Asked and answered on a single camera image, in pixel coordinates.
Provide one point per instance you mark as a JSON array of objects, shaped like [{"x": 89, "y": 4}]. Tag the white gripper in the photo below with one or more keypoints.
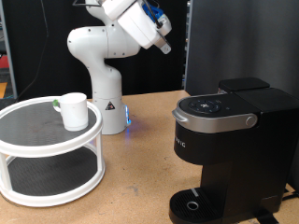
[{"x": 134, "y": 21}]

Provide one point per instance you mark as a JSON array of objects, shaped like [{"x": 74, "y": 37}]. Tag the black Keurig coffee machine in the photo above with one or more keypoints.
[{"x": 249, "y": 155}]

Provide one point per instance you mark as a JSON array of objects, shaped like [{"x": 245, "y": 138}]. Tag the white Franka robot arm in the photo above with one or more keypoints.
[{"x": 106, "y": 77}]

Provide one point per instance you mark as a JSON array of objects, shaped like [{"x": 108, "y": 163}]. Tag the black backdrop curtain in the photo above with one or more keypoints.
[{"x": 155, "y": 71}]

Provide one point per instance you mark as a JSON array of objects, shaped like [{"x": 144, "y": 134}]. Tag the dark grey partition panel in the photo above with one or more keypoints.
[{"x": 233, "y": 37}]

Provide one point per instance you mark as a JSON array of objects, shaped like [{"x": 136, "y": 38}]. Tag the white two-tier turntable shelf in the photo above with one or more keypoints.
[{"x": 37, "y": 130}]

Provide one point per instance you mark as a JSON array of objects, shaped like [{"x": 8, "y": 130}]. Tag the red background object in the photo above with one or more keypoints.
[{"x": 3, "y": 62}]

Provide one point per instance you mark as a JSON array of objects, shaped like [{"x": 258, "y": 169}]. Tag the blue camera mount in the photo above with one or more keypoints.
[{"x": 152, "y": 12}]

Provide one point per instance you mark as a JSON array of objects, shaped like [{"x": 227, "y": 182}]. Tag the grey metal shelf post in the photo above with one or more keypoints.
[{"x": 12, "y": 74}]

